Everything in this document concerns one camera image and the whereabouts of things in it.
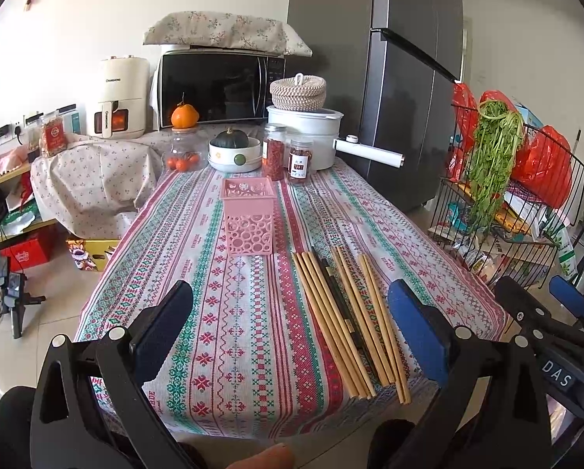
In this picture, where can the floral pillow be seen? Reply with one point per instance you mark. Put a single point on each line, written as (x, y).
(227, 31)

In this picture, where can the black spare gripper on floor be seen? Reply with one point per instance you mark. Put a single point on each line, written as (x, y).
(14, 297)

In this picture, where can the wooden chopstick one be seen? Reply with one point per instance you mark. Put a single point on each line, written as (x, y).
(323, 324)

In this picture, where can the wooden shelf cabinet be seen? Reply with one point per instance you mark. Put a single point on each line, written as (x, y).
(18, 213)

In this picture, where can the yellow cardboard box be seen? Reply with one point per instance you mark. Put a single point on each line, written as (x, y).
(91, 254)

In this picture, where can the floral cloth cover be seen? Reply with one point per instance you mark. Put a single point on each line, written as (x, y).
(95, 188)

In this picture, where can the green vegetable bunch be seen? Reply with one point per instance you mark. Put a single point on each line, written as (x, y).
(497, 137)

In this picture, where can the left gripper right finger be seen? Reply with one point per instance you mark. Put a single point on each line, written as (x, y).
(490, 409)

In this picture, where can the white electric cooking pot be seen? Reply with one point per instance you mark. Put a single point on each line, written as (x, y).
(321, 128)

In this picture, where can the orange tangerine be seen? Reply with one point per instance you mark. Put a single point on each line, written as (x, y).
(184, 116)

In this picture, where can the black chopstick one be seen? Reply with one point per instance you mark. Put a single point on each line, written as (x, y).
(345, 310)

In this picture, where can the dark green squash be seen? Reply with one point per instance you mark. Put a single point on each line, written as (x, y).
(231, 138)

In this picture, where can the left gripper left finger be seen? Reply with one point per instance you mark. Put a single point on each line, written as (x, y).
(67, 429)

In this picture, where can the wooden chopstick five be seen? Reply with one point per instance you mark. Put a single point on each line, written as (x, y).
(372, 329)

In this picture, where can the white bowl green knob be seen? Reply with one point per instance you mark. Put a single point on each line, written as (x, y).
(236, 160)

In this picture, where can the wooden chopstick four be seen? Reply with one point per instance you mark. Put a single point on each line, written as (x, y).
(360, 314)

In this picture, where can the patterned woven tablecloth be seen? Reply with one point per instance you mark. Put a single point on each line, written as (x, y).
(250, 361)

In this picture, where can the cream air fryer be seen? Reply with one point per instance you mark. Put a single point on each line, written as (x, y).
(117, 107)

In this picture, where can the wooden chopstick three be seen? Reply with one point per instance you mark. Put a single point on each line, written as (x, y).
(359, 370)

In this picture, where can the woven lidded basket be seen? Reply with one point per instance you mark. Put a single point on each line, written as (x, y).
(299, 93)

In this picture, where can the wooden chopstick two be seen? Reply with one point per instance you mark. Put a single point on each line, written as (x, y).
(341, 345)

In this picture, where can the red plastic bag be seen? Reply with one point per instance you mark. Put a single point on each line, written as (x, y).
(542, 162)

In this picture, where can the jar of red goji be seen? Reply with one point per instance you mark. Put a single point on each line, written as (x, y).
(273, 147)

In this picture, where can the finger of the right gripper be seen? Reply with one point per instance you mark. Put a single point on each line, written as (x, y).
(539, 330)
(571, 298)

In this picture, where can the clear jar with tomatoes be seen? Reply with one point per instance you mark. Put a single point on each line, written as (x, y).
(187, 151)

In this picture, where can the red box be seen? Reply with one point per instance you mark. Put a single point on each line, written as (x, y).
(34, 250)

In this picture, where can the operator thumb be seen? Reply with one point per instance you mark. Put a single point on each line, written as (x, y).
(278, 456)

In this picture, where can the black microwave oven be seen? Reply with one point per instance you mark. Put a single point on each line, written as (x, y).
(222, 85)

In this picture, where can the pink perforated utensil holder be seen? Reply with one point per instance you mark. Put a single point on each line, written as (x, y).
(248, 215)

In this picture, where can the black chopstick two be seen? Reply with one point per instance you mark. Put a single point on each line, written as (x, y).
(347, 298)

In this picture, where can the red snack bag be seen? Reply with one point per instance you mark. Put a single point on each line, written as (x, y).
(52, 135)

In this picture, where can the black wire rack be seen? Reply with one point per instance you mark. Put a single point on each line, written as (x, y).
(527, 239)

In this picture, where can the grey refrigerator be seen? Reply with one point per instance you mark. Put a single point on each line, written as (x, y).
(390, 68)

